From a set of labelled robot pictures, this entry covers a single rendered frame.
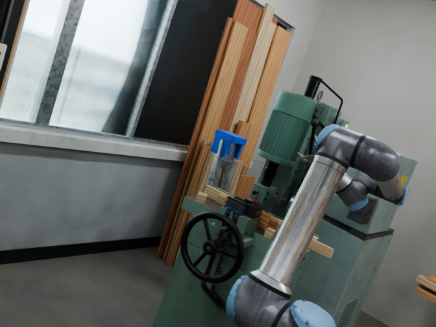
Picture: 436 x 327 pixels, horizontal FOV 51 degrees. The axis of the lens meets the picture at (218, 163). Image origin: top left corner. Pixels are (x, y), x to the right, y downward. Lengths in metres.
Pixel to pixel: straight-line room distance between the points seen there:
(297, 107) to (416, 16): 2.63
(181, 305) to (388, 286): 2.49
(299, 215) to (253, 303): 0.31
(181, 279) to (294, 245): 0.84
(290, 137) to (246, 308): 0.84
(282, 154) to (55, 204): 1.60
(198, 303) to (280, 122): 0.90
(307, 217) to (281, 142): 0.60
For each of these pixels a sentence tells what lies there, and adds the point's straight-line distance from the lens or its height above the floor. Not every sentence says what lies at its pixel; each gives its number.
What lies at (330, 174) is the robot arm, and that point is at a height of 1.28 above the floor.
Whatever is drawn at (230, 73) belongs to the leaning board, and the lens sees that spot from 3.60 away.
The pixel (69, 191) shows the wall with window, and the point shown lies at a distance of 3.11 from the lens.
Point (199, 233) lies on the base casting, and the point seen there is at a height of 0.77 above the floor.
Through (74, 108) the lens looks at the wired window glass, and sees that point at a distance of 2.99.
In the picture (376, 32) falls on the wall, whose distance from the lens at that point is 4.57.
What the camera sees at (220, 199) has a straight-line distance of 2.24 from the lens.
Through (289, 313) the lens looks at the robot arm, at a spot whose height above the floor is 0.86.
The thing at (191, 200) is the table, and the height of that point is 0.90.
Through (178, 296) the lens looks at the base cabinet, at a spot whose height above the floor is 0.45.
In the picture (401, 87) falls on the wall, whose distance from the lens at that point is 4.38.
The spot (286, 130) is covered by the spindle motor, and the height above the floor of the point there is 1.35.
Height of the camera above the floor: 1.44
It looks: 9 degrees down
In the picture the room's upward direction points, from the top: 20 degrees clockwise
